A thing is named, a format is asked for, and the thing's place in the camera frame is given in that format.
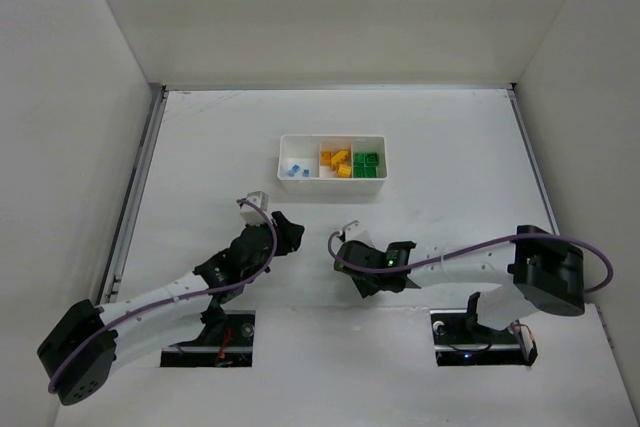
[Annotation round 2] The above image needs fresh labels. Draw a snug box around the yellow arched lego brick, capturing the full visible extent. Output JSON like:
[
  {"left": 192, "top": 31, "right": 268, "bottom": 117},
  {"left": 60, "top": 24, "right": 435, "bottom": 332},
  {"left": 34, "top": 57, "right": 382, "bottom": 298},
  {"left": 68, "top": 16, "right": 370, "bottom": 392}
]
[{"left": 331, "top": 150, "right": 350, "bottom": 168}]

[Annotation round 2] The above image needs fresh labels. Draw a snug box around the green lego brick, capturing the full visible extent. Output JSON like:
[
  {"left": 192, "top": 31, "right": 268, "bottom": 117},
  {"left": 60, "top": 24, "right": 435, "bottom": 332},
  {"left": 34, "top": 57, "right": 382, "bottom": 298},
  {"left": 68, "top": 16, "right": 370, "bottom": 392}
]
[
  {"left": 353, "top": 153, "right": 366, "bottom": 165},
  {"left": 364, "top": 166, "right": 378, "bottom": 178},
  {"left": 364, "top": 152, "right": 380, "bottom": 168},
  {"left": 353, "top": 165, "right": 365, "bottom": 178}
]

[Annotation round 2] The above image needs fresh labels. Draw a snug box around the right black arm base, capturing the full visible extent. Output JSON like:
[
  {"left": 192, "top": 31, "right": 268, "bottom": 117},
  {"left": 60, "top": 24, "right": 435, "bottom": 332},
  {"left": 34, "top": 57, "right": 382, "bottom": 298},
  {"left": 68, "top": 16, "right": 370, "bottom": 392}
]
[{"left": 430, "top": 292, "right": 538, "bottom": 367}]

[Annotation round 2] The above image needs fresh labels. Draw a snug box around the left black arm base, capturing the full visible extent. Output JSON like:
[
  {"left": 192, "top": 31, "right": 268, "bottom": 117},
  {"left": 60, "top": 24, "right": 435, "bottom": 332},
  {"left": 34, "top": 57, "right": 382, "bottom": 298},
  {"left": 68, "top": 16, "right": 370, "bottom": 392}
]
[{"left": 160, "top": 309, "right": 256, "bottom": 369}]

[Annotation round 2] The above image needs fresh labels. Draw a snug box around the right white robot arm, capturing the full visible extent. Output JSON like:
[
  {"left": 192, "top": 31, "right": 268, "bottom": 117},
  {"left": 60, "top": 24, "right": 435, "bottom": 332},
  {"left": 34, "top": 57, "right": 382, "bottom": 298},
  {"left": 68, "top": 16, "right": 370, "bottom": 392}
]
[{"left": 328, "top": 221, "right": 585, "bottom": 331}]

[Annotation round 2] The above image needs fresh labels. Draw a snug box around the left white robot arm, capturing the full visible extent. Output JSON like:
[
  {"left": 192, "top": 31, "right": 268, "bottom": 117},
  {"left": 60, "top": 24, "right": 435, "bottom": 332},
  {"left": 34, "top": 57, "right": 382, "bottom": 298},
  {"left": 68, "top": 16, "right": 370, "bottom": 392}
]
[{"left": 37, "top": 211, "right": 305, "bottom": 406}]

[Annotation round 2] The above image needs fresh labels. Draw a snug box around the white divided container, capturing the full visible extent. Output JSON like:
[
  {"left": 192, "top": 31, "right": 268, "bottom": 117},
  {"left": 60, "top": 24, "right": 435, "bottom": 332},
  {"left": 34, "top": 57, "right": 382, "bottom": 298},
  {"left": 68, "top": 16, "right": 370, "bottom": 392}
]
[{"left": 277, "top": 134, "right": 388, "bottom": 195}]

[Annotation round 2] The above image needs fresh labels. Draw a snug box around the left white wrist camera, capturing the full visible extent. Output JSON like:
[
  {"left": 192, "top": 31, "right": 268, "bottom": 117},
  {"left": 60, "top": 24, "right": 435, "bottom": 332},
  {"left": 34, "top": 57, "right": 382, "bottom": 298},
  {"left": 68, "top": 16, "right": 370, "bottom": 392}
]
[{"left": 237, "top": 191, "right": 269, "bottom": 226}]

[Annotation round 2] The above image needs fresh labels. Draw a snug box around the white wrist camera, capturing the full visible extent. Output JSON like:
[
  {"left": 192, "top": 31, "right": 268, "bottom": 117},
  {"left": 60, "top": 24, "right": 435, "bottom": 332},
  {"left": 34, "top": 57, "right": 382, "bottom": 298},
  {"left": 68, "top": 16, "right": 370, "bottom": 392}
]
[
  {"left": 237, "top": 191, "right": 269, "bottom": 226},
  {"left": 339, "top": 220, "right": 374, "bottom": 247}
]

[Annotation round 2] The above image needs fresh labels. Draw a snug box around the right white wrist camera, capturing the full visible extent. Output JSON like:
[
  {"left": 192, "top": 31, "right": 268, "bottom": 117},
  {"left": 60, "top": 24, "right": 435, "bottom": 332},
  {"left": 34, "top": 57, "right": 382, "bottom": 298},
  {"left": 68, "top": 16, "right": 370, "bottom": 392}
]
[{"left": 339, "top": 220, "right": 374, "bottom": 247}]

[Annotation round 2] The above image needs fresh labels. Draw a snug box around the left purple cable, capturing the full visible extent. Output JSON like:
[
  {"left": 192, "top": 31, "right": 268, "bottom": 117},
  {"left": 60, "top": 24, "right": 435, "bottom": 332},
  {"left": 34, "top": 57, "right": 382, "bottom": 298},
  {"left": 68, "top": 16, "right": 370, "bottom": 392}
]
[{"left": 47, "top": 198, "right": 279, "bottom": 394}]

